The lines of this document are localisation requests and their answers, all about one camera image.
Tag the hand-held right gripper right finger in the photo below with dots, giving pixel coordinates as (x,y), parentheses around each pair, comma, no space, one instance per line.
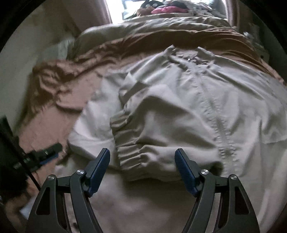
(185,173)

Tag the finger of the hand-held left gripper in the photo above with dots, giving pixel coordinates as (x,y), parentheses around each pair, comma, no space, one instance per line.
(48,154)

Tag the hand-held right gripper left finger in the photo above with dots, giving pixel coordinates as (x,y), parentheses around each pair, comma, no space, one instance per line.
(98,173)

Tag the beige zip jacket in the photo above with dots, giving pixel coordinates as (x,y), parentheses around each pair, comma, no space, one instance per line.
(179,116)

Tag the pile of dark clothes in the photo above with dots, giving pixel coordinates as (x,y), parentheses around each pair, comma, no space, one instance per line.
(157,4)

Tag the brown bed sheet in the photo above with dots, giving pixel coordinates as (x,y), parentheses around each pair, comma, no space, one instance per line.
(67,89)

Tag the white quilted cloth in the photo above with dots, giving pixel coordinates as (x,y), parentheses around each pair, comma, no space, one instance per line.
(66,49)

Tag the beige duvet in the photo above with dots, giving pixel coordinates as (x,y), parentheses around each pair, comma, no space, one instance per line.
(143,26)

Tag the pink curtain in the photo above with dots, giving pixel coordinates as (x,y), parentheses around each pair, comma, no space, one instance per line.
(232,12)
(109,11)

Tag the pink cloth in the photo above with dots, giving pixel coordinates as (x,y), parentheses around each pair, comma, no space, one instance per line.
(168,9)

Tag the metal bed frame bracket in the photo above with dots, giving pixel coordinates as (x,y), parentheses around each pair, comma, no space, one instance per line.
(257,44)

